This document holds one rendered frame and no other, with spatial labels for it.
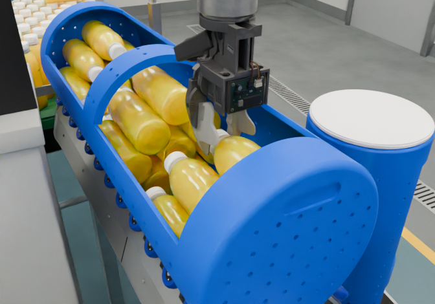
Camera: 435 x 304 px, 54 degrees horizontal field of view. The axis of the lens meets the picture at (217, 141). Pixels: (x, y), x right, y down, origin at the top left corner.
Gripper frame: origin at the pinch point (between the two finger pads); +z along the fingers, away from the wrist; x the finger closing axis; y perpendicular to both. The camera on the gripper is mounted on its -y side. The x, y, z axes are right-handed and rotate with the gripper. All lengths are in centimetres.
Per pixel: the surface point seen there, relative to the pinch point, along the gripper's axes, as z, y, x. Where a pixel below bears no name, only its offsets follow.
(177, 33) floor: 118, -389, 176
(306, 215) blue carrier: -1.4, 21.1, -0.4
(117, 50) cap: -0.6, -44.8, -0.5
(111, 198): 23.7, -23.8, -12.0
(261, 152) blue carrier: -7.6, 15.4, -3.2
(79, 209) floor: 117, -138, -3
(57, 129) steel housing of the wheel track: 30, -71, -14
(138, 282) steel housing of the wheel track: 29.5, -5.1, -13.6
